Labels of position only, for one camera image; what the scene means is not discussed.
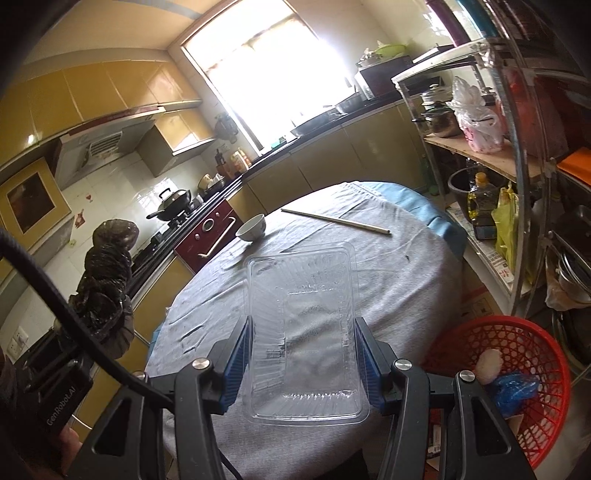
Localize person's left hand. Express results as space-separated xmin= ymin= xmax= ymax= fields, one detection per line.
xmin=58 ymin=425 xmax=86 ymax=460

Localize clear plastic tray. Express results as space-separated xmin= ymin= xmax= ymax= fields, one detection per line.
xmin=243 ymin=243 xmax=371 ymax=424

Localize steel pot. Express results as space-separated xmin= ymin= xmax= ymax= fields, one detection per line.
xmin=411 ymin=85 xmax=462 ymax=139

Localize yellow plastic bag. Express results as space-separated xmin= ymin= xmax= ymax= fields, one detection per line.
xmin=491 ymin=182 xmax=532 ymax=282

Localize red oven front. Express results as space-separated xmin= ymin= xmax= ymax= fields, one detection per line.
xmin=174 ymin=203 xmax=238 ymax=273

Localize steel shelf rack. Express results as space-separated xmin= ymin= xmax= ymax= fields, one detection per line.
xmin=392 ymin=39 xmax=555 ymax=315

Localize dark kettle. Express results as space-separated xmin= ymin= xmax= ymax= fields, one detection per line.
xmin=215 ymin=113 xmax=238 ymax=144

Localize black cable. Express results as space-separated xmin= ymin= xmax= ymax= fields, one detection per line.
xmin=0 ymin=228 xmax=178 ymax=409

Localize red plastic bag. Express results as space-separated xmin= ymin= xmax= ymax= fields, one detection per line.
xmin=505 ymin=69 xmax=571 ymax=158

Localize black bucket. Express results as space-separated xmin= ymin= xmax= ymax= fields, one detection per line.
xmin=447 ymin=167 xmax=481 ymax=217

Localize window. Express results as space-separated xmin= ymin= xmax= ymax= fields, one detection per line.
xmin=180 ymin=0 xmax=365 ymax=155

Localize newspaper shelf liner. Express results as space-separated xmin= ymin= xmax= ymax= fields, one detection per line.
xmin=445 ymin=208 xmax=520 ymax=296

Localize green basin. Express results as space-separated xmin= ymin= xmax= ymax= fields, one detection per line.
xmin=369 ymin=41 xmax=409 ymax=58

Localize wooden chopsticks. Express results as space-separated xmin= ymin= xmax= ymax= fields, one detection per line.
xmin=281 ymin=208 xmax=391 ymax=236

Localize stack of steel pans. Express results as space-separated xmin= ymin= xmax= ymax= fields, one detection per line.
xmin=545 ymin=231 xmax=591 ymax=315

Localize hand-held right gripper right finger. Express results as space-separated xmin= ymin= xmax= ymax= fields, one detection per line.
xmin=353 ymin=316 xmax=539 ymax=480

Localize flat cardboard box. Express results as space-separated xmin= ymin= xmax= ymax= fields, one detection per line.
xmin=462 ymin=284 xmax=504 ymax=324

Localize white bowl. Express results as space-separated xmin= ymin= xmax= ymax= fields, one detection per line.
xmin=235 ymin=213 xmax=267 ymax=243

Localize beige counter cabinets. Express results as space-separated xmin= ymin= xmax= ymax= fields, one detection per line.
xmin=231 ymin=104 xmax=430 ymax=217

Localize range hood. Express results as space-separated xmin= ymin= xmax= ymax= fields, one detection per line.
xmin=53 ymin=117 xmax=158 ymax=188

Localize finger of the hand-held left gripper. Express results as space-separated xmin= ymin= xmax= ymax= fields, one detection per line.
xmin=102 ymin=295 xmax=136 ymax=358

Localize yellow framed panel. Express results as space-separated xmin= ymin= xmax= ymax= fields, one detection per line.
xmin=0 ymin=157 xmax=70 ymax=245

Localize white plastic bag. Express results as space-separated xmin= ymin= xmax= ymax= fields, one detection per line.
xmin=445 ymin=76 xmax=506 ymax=153

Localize microwave oven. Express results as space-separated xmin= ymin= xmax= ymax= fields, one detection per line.
xmin=355 ymin=55 xmax=414 ymax=100

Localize yellow upper cabinets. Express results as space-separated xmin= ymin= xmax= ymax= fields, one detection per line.
xmin=0 ymin=60 xmax=218 ymax=217

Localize wall socket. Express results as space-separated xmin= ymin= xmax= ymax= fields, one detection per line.
xmin=7 ymin=328 xmax=31 ymax=358

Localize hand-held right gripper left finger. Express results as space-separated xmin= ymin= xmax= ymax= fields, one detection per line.
xmin=69 ymin=315 xmax=254 ymax=480

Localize black plastic bag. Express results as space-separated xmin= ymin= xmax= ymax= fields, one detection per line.
xmin=69 ymin=219 xmax=140 ymax=337

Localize teal cloth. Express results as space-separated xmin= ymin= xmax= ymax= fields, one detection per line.
xmin=360 ymin=181 xmax=468 ymax=259

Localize blue plastic bag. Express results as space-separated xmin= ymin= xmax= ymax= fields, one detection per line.
xmin=489 ymin=373 xmax=541 ymax=418

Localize red plastic mesh basket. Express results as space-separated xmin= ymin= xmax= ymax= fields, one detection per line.
xmin=422 ymin=315 xmax=572 ymax=472

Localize cooking oil bottle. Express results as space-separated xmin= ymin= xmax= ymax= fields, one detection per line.
xmin=466 ymin=172 xmax=495 ymax=227

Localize grey tablecloth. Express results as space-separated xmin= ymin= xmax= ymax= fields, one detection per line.
xmin=144 ymin=181 xmax=467 ymax=480

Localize black wok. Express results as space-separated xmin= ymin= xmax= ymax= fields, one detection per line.
xmin=146 ymin=187 xmax=192 ymax=221

